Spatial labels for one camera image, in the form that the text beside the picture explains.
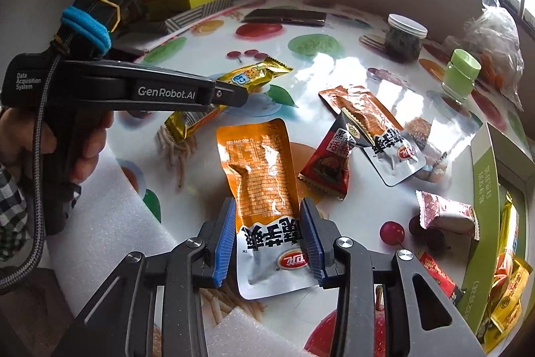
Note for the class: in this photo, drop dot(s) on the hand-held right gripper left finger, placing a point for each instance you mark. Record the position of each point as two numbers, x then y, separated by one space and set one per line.
223 244

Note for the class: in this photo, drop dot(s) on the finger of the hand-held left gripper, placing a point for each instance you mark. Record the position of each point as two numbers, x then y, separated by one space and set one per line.
228 95

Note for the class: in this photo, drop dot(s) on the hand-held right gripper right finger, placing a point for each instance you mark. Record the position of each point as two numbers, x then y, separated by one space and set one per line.
311 244

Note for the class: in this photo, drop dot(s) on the yellow packet blue print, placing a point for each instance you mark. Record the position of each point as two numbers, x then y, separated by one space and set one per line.
257 73

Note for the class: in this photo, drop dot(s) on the orange snack pouch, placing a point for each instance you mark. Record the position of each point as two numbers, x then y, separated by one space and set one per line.
372 118
261 173

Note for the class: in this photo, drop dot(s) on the green cardboard box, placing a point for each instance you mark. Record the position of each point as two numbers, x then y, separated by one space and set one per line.
480 215

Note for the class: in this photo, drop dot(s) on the person's left hand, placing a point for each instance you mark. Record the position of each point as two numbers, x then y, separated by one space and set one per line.
90 143

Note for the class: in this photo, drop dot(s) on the black red triangular packet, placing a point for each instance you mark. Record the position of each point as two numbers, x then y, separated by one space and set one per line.
330 162

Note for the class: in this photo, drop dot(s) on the striped black white box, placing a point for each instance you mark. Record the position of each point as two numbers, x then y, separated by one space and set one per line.
196 15

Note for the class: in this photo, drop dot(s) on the dark mobile phone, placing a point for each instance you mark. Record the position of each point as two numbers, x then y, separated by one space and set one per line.
284 17

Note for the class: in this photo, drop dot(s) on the white foam sheet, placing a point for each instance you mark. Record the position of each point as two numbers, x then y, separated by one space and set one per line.
117 215

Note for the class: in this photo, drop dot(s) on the fruit print tablecloth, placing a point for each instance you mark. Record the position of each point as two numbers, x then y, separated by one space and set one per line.
342 47

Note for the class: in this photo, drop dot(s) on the red snack packet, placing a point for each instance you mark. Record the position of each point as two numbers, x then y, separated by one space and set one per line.
439 273

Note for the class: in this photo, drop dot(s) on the pink snack packet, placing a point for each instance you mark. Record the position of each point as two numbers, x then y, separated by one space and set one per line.
447 215

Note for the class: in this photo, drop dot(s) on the dark jar white lid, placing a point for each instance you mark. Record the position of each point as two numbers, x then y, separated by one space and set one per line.
403 41

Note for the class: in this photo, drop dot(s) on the yellow snack packet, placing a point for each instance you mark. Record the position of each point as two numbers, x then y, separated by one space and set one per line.
508 223

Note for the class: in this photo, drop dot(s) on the gold orange snack packet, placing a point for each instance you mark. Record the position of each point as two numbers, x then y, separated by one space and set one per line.
512 294

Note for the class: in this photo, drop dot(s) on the green plastic jar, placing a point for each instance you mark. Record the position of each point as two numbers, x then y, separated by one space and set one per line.
459 76

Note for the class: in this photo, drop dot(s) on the clear plastic bag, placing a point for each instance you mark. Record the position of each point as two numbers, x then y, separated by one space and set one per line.
497 39

